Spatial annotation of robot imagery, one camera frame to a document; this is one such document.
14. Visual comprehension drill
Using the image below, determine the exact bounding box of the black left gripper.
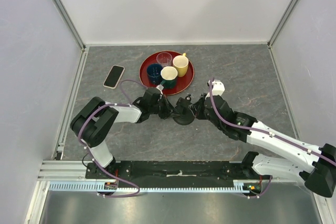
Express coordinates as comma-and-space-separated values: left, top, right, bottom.
150, 94, 180, 120

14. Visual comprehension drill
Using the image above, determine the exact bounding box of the black phone stand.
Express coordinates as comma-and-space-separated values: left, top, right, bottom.
173, 94, 195, 126

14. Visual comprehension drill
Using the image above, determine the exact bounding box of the black smartphone pink case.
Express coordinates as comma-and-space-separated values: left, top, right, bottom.
103, 65, 125, 89

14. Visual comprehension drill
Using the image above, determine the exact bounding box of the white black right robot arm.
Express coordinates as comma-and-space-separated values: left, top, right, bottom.
189, 95, 335, 198

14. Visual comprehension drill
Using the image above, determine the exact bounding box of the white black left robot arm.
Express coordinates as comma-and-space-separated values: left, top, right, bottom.
70, 88, 179, 178

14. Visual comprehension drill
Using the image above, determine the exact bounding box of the red round tray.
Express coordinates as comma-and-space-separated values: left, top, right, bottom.
139, 51, 195, 95

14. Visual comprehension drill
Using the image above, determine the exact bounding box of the green mug cream inside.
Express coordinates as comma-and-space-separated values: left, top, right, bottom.
160, 66, 177, 89

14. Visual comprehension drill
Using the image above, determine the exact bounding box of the dark blue mug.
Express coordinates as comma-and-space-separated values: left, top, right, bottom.
146, 63, 163, 85

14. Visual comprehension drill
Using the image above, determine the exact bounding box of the yellow mug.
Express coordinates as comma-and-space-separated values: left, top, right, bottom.
173, 53, 189, 77

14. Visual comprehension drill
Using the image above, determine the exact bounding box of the clear drinking glass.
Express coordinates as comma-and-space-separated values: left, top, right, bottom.
156, 52, 173, 67

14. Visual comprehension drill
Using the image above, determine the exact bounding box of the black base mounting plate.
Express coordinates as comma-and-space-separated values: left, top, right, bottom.
85, 159, 263, 189

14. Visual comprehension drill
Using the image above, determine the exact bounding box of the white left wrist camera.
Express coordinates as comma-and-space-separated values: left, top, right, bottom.
156, 84, 164, 91

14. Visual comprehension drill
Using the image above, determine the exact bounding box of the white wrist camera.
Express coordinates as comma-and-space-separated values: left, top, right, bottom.
207, 79, 225, 96
156, 84, 164, 91

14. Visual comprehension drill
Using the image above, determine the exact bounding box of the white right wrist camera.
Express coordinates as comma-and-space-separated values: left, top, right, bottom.
207, 79, 225, 96

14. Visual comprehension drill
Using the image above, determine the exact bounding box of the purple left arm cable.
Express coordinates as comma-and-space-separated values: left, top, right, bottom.
78, 79, 161, 198

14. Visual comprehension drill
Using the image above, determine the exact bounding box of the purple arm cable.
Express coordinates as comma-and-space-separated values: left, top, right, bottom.
78, 79, 161, 198
206, 78, 336, 200

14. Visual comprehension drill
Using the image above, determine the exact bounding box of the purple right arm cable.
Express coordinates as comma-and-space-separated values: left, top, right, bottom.
206, 78, 336, 200

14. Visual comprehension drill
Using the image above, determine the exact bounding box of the blue slotted cable duct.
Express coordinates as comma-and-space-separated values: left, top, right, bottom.
48, 180, 260, 193

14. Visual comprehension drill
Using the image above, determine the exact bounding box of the aluminium front frame rail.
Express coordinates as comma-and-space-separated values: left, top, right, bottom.
36, 159, 89, 182

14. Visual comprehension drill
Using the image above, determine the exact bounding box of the aluminium frame corner post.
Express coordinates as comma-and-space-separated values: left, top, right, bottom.
267, 0, 300, 47

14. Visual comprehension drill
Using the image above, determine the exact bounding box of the left aluminium frame post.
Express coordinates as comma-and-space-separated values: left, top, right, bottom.
52, 0, 86, 50

